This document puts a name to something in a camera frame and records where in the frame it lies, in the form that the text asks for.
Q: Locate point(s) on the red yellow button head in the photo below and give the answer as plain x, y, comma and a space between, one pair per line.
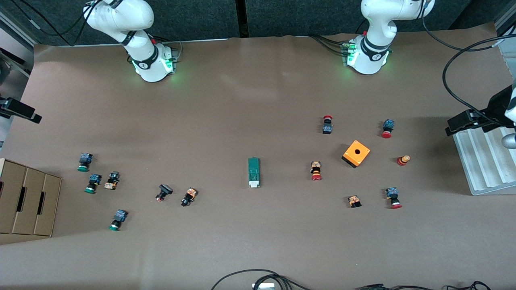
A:
402, 161

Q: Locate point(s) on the orange button enclosure box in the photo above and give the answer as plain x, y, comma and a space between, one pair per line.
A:
363, 157

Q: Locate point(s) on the black selector with orange block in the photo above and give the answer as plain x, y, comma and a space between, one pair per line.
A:
190, 194

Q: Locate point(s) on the white ridged tray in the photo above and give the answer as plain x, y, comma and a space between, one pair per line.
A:
483, 165

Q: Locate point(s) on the red pushbutton with blue block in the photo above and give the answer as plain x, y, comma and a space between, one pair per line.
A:
327, 129
388, 125
392, 193

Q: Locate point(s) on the black square pushbutton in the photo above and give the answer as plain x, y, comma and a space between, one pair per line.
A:
165, 189

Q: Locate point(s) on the silver metal bracket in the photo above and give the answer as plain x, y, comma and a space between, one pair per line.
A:
264, 286

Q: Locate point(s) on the black button with orange block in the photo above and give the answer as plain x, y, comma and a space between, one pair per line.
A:
113, 177

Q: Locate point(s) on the red emergency stop orange block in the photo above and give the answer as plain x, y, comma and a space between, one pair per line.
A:
315, 167

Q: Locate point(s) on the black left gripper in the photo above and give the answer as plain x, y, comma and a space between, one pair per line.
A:
496, 108

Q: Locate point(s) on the grey aluminium frame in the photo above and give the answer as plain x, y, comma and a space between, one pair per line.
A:
508, 48

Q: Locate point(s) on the green pushbutton with blue block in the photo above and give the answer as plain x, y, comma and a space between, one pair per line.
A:
120, 215
94, 179
85, 158

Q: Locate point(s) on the brown table cover sheet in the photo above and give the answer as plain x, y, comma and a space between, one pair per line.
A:
258, 233

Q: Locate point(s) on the orange black contact block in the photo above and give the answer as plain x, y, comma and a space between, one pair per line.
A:
354, 200

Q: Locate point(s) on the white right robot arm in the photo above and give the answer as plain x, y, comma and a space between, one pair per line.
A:
149, 60

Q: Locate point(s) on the silver round knob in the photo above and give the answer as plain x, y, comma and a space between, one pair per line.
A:
508, 141

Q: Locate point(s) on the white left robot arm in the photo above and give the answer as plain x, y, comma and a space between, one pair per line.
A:
373, 48

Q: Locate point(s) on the brown cardboard box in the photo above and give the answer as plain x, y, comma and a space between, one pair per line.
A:
28, 193

